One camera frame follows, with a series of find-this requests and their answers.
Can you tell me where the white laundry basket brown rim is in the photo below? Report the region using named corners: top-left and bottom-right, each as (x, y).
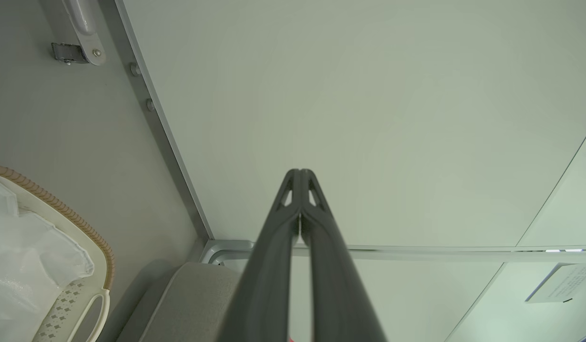
top-left (0, 163), bottom-right (116, 342)

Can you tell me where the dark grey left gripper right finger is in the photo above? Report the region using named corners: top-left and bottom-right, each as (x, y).
top-left (301, 169), bottom-right (387, 342)

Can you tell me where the white board with grey frame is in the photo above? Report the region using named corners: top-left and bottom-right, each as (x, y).
top-left (113, 0), bottom-right (586, 265)

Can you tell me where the silver metal stand leg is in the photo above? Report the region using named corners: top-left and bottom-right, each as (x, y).
top-left (61, 0), bottom-right (107, 67)

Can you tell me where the grey fabric sofa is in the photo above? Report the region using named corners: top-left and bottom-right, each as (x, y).
top-left (116, 261), bottom-right (293, 342)

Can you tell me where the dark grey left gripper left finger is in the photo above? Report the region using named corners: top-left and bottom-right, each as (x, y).
top-left (217, 169), bottom-right (301, 342)

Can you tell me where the white mesh basket liner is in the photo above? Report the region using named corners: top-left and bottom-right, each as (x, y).
top-left (0, 177), bottom-right (95, 342)

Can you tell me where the white paper notice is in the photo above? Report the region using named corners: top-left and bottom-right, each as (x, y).
top-left (525, 263), bottom-right (586, 304)

